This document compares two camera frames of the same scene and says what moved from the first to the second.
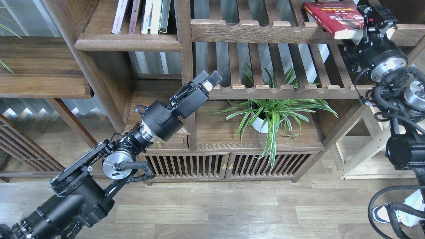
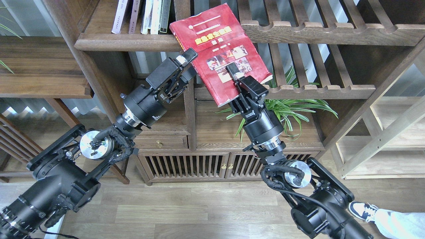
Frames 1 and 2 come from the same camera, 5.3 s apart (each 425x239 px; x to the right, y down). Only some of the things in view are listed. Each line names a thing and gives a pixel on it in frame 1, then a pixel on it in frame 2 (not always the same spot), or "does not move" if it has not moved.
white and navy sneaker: [381, 214] → [364, 210]
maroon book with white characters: [135, 4] does not move
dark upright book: [164, 14] does not move
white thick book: [121, 5] does not move
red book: [341, 19] → [219, 39]
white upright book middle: [155, 19] does not move
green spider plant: [267, 113] does not move
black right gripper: [372, 52] → [249, 96]
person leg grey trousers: [414, 199] → [396, 225]
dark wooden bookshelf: [286, 79] does not move
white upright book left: [146, 23] does not move
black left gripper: [165, 120] → [146, 104]
